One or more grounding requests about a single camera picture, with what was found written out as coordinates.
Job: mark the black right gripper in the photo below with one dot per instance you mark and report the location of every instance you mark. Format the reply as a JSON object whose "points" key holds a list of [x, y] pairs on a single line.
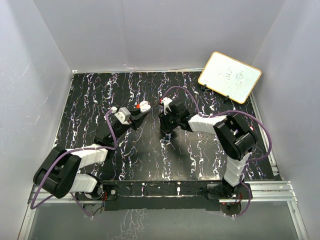
{"points": [[164, 125]]}

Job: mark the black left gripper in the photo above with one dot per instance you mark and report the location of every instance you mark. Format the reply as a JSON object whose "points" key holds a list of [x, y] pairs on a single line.
{"points": [[136, 118]]}

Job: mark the white round charging case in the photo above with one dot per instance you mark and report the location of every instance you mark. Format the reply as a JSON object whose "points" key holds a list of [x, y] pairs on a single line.
{"points": [[144, 106]]}

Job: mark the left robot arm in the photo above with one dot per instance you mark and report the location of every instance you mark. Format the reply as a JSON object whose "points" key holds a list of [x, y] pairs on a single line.
{"points": [[58, 174]]}

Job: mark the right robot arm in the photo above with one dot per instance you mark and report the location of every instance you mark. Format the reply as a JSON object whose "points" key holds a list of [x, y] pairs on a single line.
{"points": [[235, 136]]}

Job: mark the yellow framed whiteboard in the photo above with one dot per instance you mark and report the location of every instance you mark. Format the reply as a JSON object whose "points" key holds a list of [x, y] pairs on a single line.
{"points": [[229, 77]]}

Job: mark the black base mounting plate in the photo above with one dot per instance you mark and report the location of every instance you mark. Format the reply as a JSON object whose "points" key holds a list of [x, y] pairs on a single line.
{"points": [[168, 195]]}

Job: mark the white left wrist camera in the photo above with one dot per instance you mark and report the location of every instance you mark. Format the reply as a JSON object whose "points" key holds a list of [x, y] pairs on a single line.
{"points": [[122, 114]]}

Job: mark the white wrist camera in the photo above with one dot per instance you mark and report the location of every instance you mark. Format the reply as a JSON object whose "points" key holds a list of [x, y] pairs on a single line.
{"points": [[166, 105], [122, 114]]}

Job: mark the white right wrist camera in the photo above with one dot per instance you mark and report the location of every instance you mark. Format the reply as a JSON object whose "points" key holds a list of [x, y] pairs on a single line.
{"points": [[166, 105]]}

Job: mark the aluminium frame rail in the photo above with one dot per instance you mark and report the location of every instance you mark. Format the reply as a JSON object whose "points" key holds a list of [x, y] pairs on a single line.
{"points": [[262, 191]]}

